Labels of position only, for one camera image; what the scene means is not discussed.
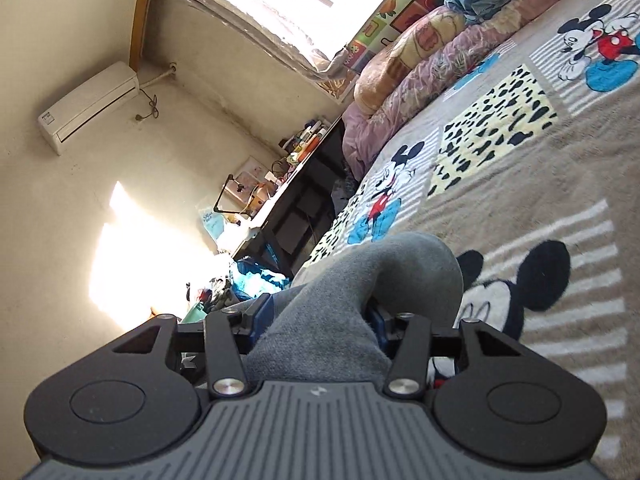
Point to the purple floral quilt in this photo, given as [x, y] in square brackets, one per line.
[400, 110]

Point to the cartoon printed blanket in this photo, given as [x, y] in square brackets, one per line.
[525, 160]

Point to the row of small desk things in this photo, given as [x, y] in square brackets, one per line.
[305, 142]

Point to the grey sweatpants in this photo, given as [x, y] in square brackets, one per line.
[350, 280]

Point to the black desk lamp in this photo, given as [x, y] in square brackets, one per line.
[230, 195]

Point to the white air conditioner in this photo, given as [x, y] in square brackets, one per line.
[85, 105]

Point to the colourful picture mat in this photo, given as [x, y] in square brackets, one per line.
[395, 10]

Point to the light blue paper sheet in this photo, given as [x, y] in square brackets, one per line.
[210, 225]

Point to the teal bin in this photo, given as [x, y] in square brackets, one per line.
[192, 312]

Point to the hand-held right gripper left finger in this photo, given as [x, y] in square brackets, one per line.
[262, 312]

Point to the dark desk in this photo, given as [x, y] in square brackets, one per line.
[300, 210]

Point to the wall paper sheet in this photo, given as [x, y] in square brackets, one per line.
[247, 175]

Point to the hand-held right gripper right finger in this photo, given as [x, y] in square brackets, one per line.
[375, 320]

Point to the orange beige quilt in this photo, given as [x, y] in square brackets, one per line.
[400, 65]

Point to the window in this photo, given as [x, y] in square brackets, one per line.
[280, 0]

